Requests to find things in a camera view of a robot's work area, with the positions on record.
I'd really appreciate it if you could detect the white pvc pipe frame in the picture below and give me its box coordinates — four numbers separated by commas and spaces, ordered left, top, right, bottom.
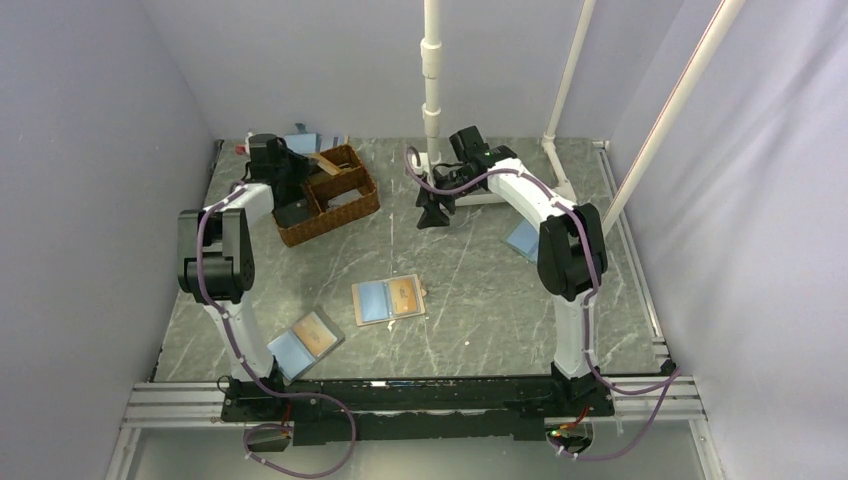
421, 1, 744, 226

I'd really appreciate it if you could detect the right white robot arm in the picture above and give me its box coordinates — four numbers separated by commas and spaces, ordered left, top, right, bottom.
404, 126, 608, 415

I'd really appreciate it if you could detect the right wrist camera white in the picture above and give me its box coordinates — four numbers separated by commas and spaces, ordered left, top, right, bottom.
405, 147, 430, 176

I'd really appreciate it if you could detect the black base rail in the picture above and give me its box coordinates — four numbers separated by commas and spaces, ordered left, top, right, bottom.
221, 372, 615, 446

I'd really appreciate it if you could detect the black item in basket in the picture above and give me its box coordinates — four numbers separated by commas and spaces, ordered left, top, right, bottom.
274, 200, 313, 229

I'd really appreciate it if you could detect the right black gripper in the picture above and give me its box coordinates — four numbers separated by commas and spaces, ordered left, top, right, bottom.
416, 169, 481, 231

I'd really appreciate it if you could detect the brown wicker divided basket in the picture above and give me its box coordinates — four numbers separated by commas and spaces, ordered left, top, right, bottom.
274, 144, 380, 247

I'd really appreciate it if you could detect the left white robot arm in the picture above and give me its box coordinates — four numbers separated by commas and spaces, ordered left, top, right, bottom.
177, 133, 312, 382

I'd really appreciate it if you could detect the blue card holder at back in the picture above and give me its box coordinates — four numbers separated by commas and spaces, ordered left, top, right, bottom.
283, 122, 350, 155

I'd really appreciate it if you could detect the tan blue card holder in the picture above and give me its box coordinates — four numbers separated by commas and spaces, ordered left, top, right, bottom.
351, 274, 426, 327

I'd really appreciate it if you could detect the gold credit card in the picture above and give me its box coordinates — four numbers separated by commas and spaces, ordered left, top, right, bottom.
308, 153, 343, 176
387, 275, 424, 317

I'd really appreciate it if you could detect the blue open card holder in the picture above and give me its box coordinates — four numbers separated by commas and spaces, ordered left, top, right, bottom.
503, 220, 539, 263

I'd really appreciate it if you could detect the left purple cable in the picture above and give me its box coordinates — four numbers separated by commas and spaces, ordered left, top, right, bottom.
195, 185, 359, 480

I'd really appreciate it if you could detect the blue orange card holder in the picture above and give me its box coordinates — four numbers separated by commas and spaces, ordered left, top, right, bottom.
268, 307, 345, 385

